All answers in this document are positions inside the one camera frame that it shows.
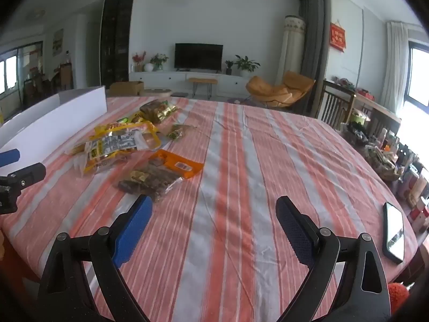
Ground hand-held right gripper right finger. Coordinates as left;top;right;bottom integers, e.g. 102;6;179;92
275;196;391;322

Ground red wall hanging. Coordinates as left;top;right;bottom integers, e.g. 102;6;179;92
329;22;347;53

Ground red flowers in vase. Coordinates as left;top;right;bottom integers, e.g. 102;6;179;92
132;50;147;73

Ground glass balcony door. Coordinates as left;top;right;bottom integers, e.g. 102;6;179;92
0;42;44;98

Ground cardboard box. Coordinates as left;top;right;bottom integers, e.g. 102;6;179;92
109;80;145;97

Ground yellow clear snack packet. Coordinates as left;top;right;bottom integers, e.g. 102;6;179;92
95;121;162;151

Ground black television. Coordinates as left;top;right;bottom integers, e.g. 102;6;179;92
175;43;224;72

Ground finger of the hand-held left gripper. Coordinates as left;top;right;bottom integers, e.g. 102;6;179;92
7;163;46;188
0;149;21;167

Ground grey curtain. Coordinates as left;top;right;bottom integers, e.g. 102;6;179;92
298;0;328;82

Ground orange plush object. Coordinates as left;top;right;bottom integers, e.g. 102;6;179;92
388;283;410;313

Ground brown gold snack packet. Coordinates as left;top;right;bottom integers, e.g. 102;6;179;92
139;100;180;123

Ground large green potted plant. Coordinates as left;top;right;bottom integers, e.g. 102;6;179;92
234;54;261;78

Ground black smartphone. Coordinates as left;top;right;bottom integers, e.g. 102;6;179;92
382;202;405;264

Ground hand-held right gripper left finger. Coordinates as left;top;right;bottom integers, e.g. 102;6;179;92
36;194;154;322

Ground covered standing air conditioner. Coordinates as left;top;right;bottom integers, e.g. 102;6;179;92
275;15;306;85

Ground dark tall cabinet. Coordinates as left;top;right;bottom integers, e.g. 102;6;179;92
100;0;135;90

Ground bright window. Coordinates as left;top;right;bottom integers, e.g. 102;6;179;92
404;41;429;108

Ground flower bouquet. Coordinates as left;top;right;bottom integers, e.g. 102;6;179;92
149;53;169;72

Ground dark wooden furniture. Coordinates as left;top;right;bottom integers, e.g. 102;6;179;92
22;62;75;108

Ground framed wall picture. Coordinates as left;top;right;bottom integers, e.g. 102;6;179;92
52;28;64;57

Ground green brown snack packet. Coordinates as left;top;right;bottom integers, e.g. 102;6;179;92
167;124;197;140

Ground wooden stool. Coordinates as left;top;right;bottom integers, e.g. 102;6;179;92
188;77;219;101

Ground orange lounge chair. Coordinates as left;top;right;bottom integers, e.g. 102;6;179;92
245;70;316;110

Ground striped tablecloth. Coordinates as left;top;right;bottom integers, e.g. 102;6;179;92
0;96;420;322

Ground white curtain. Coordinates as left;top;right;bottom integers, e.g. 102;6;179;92
382;21;410;119

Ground white television cabinet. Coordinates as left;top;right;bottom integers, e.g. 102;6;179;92
129;71;257;96

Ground large yellow snack packet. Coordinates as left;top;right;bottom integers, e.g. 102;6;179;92
67;129;150;177

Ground orange snack packet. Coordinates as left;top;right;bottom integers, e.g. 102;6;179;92
117;149;205;202

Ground round beige cushion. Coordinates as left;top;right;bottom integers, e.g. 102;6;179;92
139;88;172;97

